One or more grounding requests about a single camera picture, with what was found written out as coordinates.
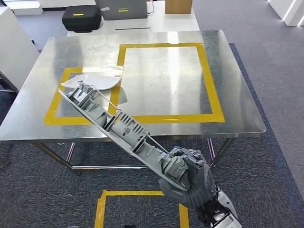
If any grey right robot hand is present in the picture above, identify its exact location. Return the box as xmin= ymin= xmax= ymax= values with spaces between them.
xmin=158 ymin=146 xmax=216 ymax=207

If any grey plastic wheel cover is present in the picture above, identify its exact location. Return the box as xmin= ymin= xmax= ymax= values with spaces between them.
xmin=57 ymin=80 xmax=189 ymax=192

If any steel workbench table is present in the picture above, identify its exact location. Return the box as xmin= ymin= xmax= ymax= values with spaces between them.
xmin=0 ymin=29 xmax=266 ymax=175

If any white table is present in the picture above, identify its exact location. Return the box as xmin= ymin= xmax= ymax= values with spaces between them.
xmin=67 ymin=0 xmax=201 ymax=38

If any cardboard box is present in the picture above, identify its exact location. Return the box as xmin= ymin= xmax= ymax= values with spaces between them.
xmin=165 ymin=0 xmax=193 ymax=15

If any black flat bar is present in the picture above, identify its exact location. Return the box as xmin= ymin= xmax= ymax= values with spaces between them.
xmin=115 ymin=27 xmax=152 ymax=31

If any grey hard case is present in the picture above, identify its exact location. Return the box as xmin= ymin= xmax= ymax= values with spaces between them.
xmin=94 ymin=0 xmax=148 ymax=21

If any white block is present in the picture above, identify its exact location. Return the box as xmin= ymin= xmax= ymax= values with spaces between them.
xmin=3 ymin=0 xmax=44 ymax=16
xmin=268 ymin=0 xmax=304 ymax=28

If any black carrying case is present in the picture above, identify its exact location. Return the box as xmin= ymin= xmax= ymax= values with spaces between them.
xmin=62 ymin=4 xmax=103 ymax=33

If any white board panel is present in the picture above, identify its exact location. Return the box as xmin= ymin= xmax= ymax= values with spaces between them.
xmin=0 ymin=6 xmax=40 ymax=94

